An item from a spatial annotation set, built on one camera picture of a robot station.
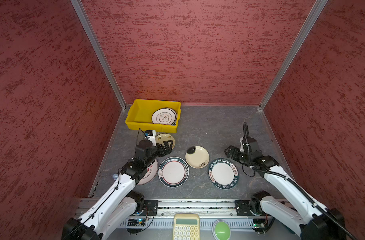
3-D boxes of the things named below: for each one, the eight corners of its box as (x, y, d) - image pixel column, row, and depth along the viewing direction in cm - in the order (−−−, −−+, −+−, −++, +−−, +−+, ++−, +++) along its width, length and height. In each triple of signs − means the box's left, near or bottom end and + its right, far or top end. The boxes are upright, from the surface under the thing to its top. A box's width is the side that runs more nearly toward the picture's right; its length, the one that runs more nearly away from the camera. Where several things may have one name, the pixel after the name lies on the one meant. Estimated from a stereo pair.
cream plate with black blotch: (185, 168, 90) (185, 167, 88) (185, 147, 99) (185, 145, 98) (210, 168, 90) (210, 167, 88) (208, 147, 99) (208, 145, 98)
